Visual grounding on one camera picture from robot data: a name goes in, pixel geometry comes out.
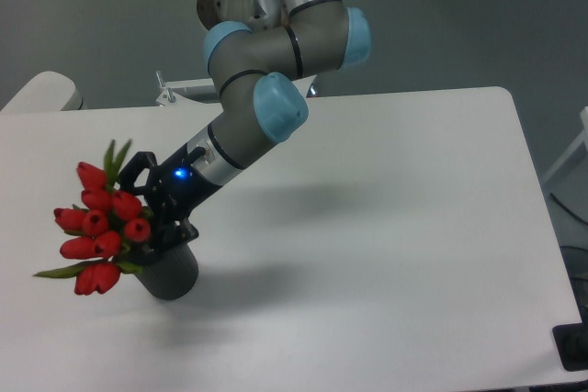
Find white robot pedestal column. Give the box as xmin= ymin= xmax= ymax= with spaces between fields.
xmin=196 ymin=0 xmax=287 ymax=32

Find black cable on floor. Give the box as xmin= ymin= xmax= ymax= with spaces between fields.
xmin=549 ymin=193 xmax=588 ymax=223

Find white furniture frame at right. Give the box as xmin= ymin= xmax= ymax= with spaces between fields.
xmin=540 ymin=107 xmax=587 ymax=194

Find red tulip bouquet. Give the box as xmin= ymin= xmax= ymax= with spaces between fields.
xmin=34 ymin=140 xmax=153 ymax=296

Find dark grey ribbed vase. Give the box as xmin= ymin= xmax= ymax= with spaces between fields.
xmin=135 ymin=243 xmax=199 ymax=301

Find black device at table corner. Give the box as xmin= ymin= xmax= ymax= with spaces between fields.
xmin=552 ymin=323 xmax=587 ymax=372

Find white chair backrest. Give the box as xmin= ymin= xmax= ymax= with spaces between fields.
xmin=1 ymin=71 xmax=86 ymax=115

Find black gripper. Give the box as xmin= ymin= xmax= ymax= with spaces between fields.
xmin=119 ymin=151 xmax=221 ymax=255

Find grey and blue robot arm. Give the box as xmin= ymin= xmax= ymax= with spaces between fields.
xmin=120 ymin=0 xmax=371 ymax=256

